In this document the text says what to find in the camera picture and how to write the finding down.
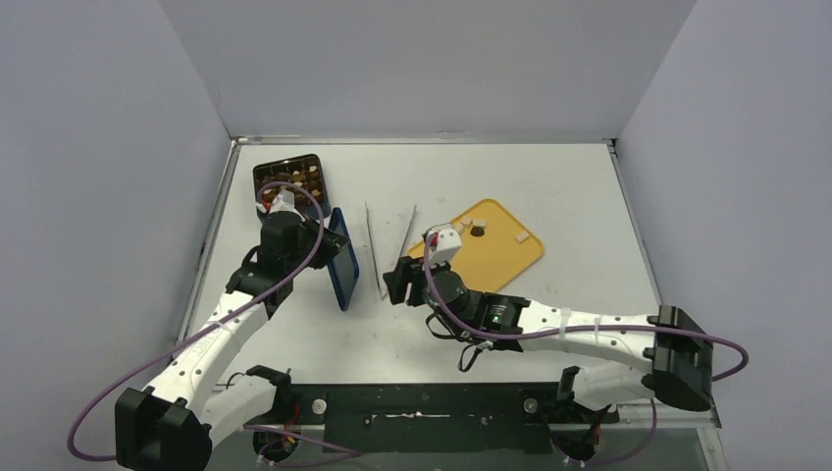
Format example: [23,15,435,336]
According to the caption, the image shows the blue box lid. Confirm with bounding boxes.
[328,207,360,311]

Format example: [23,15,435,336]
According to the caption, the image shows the metal tongs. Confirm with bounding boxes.
[364,201,418,300]

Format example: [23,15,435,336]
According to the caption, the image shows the blue chocolate box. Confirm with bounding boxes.
[252,154,332,217]

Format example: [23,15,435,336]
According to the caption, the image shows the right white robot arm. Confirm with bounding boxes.
[383,256,713,420]

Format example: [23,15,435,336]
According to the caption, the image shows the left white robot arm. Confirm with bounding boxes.
[115,210,350,470]

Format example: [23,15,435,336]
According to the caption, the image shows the yellow plastic tray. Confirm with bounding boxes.
[431,198,545,292]

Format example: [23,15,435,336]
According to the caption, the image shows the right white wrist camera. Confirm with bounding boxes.
[424,224,462,268]

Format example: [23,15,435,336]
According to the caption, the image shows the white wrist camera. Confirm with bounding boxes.
[255,188,302,220]
[424,224,462,268]

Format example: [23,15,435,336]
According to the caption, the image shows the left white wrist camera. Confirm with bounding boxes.
[255,188,302,220]

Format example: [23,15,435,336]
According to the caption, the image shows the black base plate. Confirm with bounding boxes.
[254,382,619,454]

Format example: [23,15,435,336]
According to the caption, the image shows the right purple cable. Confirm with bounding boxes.
[422,236,750,467]

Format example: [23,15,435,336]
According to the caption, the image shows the aluminium rail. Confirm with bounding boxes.
[194,383,721,431]

